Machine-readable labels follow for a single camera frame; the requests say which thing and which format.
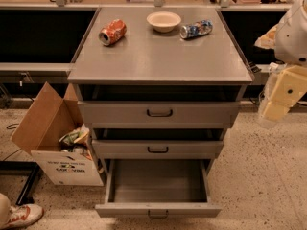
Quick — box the crushed orange soda can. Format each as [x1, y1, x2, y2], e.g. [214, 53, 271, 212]
[99, 19, 127, 46]

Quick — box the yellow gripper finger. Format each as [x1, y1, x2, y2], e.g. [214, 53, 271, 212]
[261, 102, 290, 122]

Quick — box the grey bottom drawer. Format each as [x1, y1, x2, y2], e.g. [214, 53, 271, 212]
[95, 159, 221, 219]

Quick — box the grey drawer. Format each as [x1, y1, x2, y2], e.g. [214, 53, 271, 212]
[95, 159, 221, 219]
[92, 128, 224, 159]
[75, 84, 242, 128]

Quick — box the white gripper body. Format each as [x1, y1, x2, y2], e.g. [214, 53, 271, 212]
[270, 65, 307, 108]

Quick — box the grey metal drawer cabinet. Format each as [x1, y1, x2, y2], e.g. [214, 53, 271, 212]
[68, 7, 252, 167]

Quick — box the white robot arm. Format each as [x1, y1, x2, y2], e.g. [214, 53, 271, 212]
[258, 0, 307, 124]

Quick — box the open cardboard box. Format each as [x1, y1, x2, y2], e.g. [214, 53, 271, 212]
[12, 83, 103, 186]

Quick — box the grey middle drawer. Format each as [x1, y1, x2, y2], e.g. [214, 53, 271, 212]
[92, 128, 224, 159]

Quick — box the trash in cardboard box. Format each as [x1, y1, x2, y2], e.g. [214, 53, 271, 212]
[59, 124, 92, 160]

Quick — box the grey top drawer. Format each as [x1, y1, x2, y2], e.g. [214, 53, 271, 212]
[75, 84, 242, 128]

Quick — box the white red sneaker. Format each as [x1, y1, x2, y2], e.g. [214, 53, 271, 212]
[0, 204, 44, 230]

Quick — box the black metal floor frame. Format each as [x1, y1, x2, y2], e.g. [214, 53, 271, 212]
[0, 160, 42, 207]

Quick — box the blue white soda can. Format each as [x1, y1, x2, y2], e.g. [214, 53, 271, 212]
[180, 20, 213, 39]

